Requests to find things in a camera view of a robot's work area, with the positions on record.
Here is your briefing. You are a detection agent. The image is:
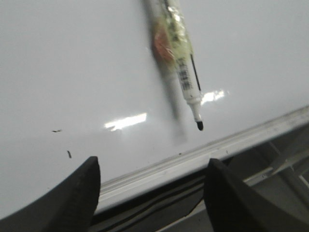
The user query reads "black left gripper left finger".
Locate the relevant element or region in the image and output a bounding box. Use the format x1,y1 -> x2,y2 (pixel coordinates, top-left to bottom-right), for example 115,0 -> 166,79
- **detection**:
0,156 -> 100,232

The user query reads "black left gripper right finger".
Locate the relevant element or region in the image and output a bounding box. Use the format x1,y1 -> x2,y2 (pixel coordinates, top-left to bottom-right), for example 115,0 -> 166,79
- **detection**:
204,159 -> 309,232

